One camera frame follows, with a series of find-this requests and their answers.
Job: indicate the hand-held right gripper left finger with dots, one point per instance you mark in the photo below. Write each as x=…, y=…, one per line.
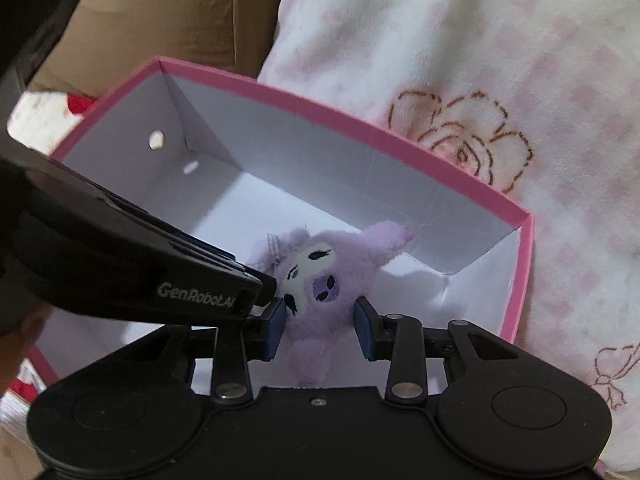
x=275, y=332

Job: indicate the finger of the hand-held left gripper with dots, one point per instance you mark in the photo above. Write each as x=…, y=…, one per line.
x=265, y=295

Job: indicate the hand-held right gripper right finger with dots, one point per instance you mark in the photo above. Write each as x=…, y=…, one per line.
x=362, y=332

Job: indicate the purple plush toy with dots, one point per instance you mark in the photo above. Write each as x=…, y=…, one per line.
x=320, y=340

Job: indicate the pink cardboard box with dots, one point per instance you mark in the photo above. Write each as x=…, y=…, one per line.
x=300, y=160

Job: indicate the person's left hand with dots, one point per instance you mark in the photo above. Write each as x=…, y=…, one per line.
x=20, y=342

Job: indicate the brown pillow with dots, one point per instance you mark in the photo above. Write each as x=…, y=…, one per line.
x=175, y=10

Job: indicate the pink white floral blanket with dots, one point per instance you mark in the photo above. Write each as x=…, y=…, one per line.
x=500, y=35

